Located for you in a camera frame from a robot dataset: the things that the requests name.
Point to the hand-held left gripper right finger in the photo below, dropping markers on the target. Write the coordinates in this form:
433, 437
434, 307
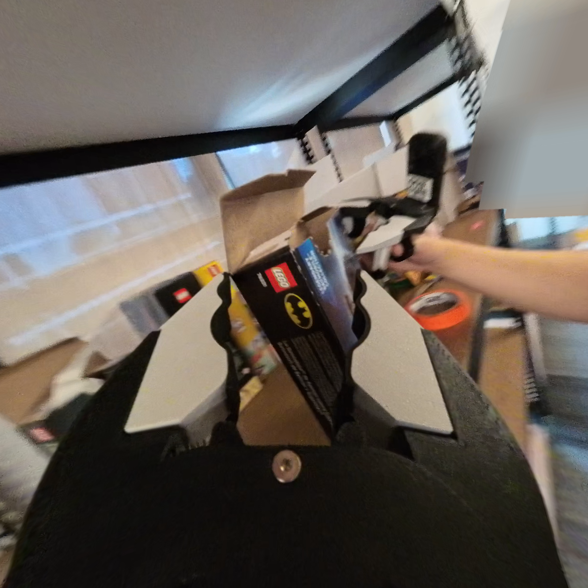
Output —
404, 367

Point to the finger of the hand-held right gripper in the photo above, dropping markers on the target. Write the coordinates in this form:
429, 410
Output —
358, 223

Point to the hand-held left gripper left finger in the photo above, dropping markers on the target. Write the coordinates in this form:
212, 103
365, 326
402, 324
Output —
179, 367

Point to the orange tape roll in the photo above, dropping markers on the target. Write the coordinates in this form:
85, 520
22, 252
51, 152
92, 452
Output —
436, 321

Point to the black bat logo box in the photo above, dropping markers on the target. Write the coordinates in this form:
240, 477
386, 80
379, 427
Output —
303, 330

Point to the person's right forearm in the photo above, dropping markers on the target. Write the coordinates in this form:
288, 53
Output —
514, 280

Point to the person's right hand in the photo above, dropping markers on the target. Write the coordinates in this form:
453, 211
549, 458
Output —
422, 255

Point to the black box yellow logo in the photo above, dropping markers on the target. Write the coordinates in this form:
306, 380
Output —
181, 294

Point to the open brown cardboard box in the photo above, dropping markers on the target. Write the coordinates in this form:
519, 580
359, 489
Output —
32, 376

